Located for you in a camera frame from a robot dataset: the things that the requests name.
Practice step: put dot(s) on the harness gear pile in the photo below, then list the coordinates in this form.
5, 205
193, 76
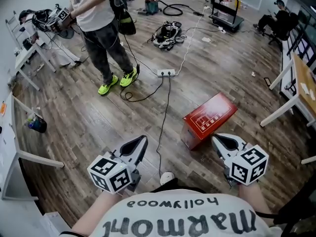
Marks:
168, 34

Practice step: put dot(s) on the black bin with bottles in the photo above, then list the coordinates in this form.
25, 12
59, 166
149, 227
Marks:
39, 127

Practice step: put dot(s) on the person's left forearm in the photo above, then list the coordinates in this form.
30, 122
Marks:
98, 211

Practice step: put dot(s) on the small white table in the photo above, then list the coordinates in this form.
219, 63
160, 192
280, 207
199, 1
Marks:
24, 55

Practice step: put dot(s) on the black metal railing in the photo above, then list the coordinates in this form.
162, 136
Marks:
291, 47

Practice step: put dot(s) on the person's right forearm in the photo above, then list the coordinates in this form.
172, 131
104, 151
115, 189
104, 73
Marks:
254, 199

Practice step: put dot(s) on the white ladder rack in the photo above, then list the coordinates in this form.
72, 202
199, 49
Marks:
11, 29

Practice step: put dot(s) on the black jug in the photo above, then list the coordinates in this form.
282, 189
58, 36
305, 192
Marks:
27, 44

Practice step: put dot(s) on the white cardboard box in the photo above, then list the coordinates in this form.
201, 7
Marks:
53, 225

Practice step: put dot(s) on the wooden top table white legs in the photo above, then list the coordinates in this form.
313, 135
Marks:
304, 73

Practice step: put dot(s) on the neon green shoe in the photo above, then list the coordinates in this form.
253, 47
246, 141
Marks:
107, 86
128, 78

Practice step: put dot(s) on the person's black trousers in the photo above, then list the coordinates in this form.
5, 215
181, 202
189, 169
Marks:
182, 185

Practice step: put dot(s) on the teal vacuum cleaner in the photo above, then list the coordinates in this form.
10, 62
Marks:
151, 6

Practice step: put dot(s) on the white desk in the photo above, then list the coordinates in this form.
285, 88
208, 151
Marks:
8, 142

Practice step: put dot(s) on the black office chair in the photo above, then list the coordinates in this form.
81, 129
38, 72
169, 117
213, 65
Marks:
287, 29

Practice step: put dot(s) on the black platform trolley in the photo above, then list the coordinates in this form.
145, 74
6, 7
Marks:
227, 21

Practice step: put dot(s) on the black backpack rig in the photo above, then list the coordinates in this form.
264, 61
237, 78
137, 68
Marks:
126, 21

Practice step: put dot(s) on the small orange box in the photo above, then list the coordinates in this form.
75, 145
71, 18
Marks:
2, 108

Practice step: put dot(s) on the folded white paper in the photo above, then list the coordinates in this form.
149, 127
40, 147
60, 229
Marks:
304, 88
313, 95

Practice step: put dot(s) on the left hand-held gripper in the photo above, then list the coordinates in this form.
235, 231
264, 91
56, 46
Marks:
108, 174

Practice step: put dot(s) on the person's white printed t-shirt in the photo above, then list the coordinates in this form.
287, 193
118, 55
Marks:
160, 213

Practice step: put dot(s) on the white power strip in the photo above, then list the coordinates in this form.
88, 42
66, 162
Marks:
166, 73
40, 67
222, 30

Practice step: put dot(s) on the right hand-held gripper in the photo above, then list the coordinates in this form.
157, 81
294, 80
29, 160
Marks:
249, 167

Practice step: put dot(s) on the person's white shoe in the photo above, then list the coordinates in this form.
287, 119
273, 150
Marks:
166, 178

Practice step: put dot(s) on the yellow bin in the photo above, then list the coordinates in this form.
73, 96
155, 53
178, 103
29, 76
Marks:
237, 4

